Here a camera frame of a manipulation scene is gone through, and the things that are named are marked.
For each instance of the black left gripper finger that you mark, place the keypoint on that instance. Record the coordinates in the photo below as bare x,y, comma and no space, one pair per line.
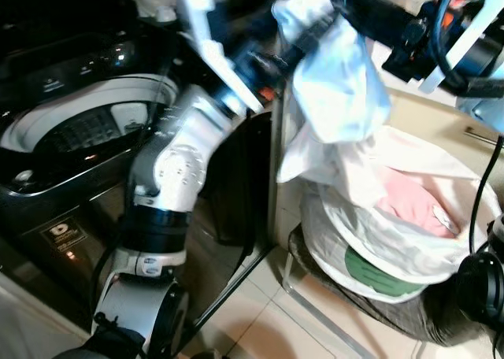
305,40

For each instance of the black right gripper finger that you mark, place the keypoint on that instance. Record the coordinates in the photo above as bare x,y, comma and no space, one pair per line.
378,24
382,5

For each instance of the white garment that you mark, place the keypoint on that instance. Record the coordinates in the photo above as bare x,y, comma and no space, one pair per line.
339,75

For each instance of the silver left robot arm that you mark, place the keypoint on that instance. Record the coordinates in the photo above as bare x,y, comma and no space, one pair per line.
177,166

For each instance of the black top-load washing machine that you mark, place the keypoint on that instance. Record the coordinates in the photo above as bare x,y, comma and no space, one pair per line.
71,209

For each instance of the beige cabinet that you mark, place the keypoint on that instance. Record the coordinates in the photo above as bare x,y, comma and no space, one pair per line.
441,115

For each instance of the white item on washer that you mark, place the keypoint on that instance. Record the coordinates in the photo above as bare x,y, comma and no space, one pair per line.
153,1

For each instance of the cream garment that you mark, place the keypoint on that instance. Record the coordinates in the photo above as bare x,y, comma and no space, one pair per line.
346,158

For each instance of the pink garment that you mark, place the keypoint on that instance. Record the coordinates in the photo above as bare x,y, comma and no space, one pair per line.
409,201

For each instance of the grey woven laundry basket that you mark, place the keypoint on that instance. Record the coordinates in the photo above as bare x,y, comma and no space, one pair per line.
370,308

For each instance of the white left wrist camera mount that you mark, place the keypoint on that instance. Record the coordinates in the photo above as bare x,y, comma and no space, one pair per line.
206,48

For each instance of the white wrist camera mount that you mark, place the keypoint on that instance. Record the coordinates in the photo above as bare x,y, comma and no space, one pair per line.
472,20
206,48

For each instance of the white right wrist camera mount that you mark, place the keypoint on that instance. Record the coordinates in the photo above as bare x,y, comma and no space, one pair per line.
472,20

